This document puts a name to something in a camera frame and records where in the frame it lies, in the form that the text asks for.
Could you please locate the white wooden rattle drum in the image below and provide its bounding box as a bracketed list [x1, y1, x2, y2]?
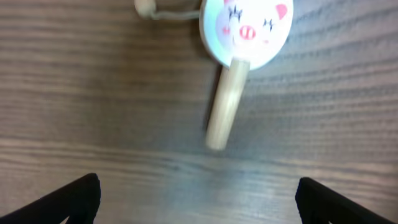
[134, 0, 294, 151]

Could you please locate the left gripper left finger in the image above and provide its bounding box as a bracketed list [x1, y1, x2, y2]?
[1, 173, 101, 224]

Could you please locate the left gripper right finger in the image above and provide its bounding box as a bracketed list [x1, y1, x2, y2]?
[295, 177, 394, 224]

